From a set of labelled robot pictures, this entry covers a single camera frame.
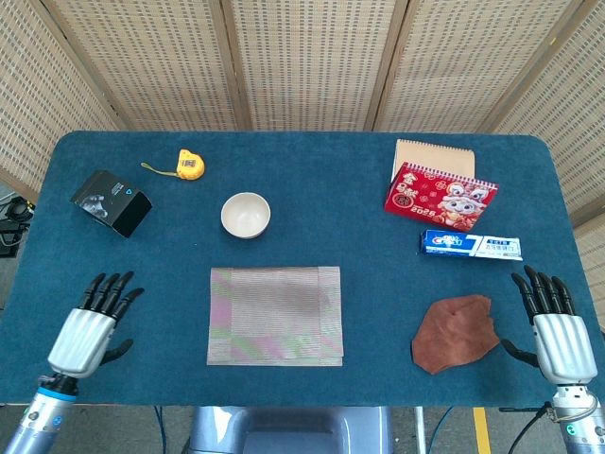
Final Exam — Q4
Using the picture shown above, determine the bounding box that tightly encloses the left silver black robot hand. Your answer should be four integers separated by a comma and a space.
46, 271, 146, 379

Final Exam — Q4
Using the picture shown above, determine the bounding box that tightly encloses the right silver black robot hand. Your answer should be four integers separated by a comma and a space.
500, 264, 597, 385

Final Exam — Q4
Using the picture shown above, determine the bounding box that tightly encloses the gray woven placemat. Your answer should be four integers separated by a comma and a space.
206, 266, 345, 367

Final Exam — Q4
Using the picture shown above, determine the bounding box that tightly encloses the cream bowl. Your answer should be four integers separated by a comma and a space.
220, 191, 272, 240

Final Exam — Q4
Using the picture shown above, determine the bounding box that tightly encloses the blue-gray robot base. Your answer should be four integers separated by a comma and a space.
181, 405, 396, 454

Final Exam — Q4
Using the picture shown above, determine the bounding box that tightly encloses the brown leather piece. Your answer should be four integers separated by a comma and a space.
410, 293, 501, 376

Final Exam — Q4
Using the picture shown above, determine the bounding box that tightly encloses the blue toothpaste box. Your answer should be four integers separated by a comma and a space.
417, 229, 525, 262

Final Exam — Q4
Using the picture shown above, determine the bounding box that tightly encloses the black product box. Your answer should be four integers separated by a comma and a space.
69, 169, 153, 238

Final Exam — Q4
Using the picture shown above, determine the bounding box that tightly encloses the white table leg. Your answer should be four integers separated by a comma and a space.
413, 405, 426, 454

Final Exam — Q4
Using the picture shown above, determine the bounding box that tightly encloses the red desk calendar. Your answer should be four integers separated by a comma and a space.
383, 161, 499, 232

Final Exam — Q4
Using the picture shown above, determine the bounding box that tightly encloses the yellow tape measure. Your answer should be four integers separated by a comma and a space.
140, 148, 206, 182

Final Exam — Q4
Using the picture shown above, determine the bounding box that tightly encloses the kraft spiral notebook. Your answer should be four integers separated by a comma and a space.
389, 138, 476, 183

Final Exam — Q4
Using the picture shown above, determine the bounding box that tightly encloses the woven bamboo folding screen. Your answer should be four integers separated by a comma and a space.
0, 0, 605, 332

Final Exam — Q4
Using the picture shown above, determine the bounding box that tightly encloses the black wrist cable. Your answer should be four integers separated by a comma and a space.
512, 406, 554, 454

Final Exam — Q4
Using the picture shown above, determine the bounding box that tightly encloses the blue cable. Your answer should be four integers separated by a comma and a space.
437, 406, 458, 454
153, 405, 166, 454

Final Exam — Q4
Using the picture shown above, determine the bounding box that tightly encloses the black equipment with cables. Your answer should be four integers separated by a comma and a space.
0, 193, 37, 259

